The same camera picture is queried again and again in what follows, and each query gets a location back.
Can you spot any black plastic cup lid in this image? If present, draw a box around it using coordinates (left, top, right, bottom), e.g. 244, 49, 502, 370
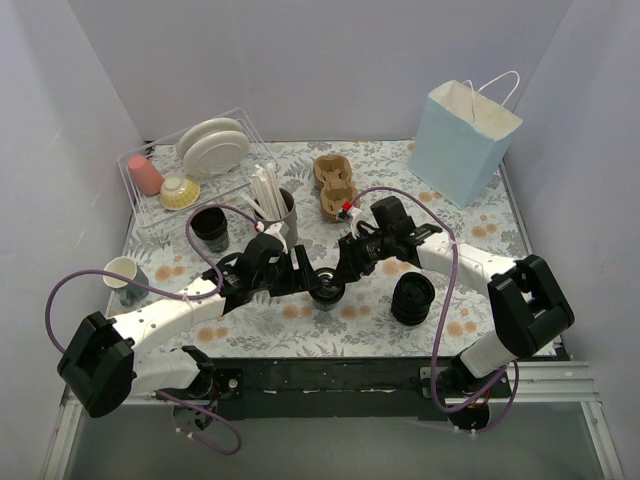
319, 267, 346, 299

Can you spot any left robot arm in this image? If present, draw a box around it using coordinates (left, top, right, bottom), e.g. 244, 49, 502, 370
57, 233, 323, 418

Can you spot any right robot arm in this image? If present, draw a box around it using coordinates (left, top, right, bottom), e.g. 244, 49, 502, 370
332, 196, 575, 398

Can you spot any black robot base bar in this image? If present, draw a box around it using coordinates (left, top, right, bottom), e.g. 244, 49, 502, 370
172, 344, 501, 424

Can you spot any floral patterned table mat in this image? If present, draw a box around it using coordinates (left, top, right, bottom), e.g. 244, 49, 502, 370
122, 139, 549, 359

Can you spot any grey cylindrical straw holder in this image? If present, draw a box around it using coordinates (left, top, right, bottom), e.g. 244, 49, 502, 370
252, 188, 298, 249

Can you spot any stack of black lids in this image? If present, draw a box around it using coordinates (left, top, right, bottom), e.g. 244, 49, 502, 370
391, 272, 435, 326

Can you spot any wrapped white straws bundle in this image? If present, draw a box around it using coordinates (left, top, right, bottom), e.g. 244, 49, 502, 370
241, 162, 289, 222

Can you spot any brown cardboard cup carrier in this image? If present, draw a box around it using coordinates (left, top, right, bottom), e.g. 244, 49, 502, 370
313, 154, 360, 222

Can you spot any stack of black cups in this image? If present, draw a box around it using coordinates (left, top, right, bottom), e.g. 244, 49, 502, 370
190, 208, 230, 253

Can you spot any yellow polka dot bowl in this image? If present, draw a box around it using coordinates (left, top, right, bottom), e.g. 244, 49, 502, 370
160, 176, 201, 211

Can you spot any white ceramic plate front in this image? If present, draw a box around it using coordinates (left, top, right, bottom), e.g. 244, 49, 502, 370
183, 130, 250, 178

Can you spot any white ceramic plate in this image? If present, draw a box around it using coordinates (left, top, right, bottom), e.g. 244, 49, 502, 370
176, 117, 244, 159
183, 130, 250, 178

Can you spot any grey-green ceramic mug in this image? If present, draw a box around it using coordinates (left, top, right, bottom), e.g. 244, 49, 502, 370
103, 256, 149, 307

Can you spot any light blue paper bag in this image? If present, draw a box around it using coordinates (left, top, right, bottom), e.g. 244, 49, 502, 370
409, 70, 522, 208

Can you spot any pink plastic cup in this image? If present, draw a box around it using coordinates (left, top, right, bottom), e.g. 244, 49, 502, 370
127, 155, 164, 196

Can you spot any white ceramic plate back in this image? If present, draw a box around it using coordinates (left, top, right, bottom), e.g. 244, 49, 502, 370
176, 117, 244, 159

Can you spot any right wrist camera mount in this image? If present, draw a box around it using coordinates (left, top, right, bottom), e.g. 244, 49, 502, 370
336, 202, 363, 239

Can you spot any white wire dish rack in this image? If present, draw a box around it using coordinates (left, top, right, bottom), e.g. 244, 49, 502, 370
117, 109, 275, 236

